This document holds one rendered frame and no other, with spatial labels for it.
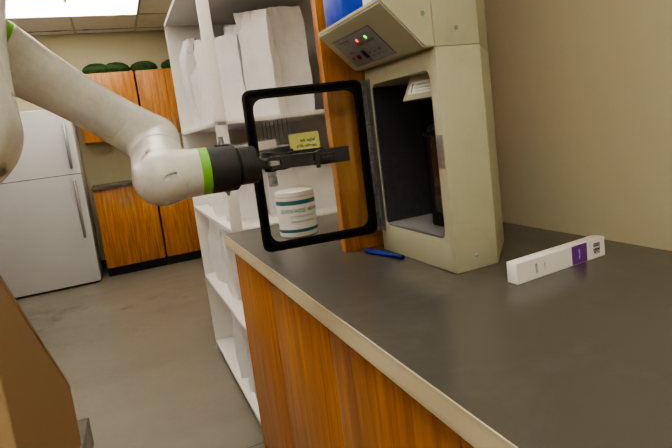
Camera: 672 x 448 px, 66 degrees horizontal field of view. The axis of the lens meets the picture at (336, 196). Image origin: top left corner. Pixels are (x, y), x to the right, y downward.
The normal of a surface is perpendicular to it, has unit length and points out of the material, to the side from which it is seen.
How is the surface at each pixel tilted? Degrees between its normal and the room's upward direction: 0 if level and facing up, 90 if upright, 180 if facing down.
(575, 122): 90
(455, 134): 90
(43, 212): 90
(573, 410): 0
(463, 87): 90
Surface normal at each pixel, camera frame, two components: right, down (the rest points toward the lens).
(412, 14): 0.40, 0.07
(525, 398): -0.12, -0.98
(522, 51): -0.91, 0.17
